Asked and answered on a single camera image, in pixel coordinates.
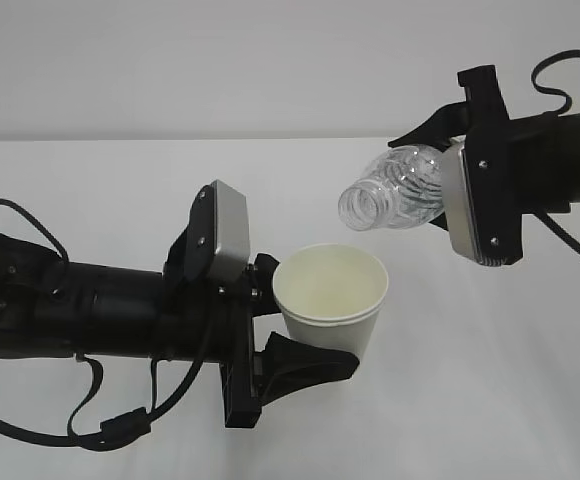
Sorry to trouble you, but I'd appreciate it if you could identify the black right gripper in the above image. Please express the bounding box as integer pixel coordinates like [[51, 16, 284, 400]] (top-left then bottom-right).
[[387, 64, 571, 216]]

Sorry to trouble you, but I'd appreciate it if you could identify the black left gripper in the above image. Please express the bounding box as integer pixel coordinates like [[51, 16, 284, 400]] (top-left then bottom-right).
[[159, 253, 360, 429]]

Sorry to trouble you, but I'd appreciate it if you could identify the white paper cup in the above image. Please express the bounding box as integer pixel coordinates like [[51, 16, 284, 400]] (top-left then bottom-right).
[[272, 243, 389, 359]]

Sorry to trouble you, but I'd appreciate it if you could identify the clear water bottle green label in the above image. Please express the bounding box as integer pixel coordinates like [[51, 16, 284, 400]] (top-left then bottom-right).
[[338, 145, 443, 231]]

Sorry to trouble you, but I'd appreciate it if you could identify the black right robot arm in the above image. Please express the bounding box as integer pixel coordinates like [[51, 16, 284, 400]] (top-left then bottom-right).
[[388, 65, 580, 214]]

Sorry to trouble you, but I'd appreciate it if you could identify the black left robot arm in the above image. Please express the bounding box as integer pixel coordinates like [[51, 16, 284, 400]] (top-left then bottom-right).
[[0, 234, 359, 428]]

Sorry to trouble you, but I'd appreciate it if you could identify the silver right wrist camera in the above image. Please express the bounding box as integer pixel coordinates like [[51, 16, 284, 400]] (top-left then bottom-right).
[[440, 140, 523, 267]]

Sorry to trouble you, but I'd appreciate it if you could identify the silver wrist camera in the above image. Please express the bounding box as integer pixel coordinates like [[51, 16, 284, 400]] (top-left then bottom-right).
[[440, 140, 523, 267], [183, 180, 251, 283]]

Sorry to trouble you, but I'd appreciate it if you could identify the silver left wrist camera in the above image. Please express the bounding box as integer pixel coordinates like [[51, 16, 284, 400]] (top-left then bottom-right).
[[183, 180, 251, 283]]

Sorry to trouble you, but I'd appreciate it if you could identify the black right camera cable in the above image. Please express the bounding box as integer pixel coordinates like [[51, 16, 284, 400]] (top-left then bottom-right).
[[530, 48, 580, 117]]

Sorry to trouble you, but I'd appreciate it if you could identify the black camera cable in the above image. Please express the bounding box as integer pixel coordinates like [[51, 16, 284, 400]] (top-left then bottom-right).
[[530, 48, 580, 117], [0, 198, 211, 453]]

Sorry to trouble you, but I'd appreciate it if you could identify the black left camera cable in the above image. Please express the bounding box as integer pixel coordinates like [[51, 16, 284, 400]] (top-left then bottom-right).
[[0, 198, 211, 453]]

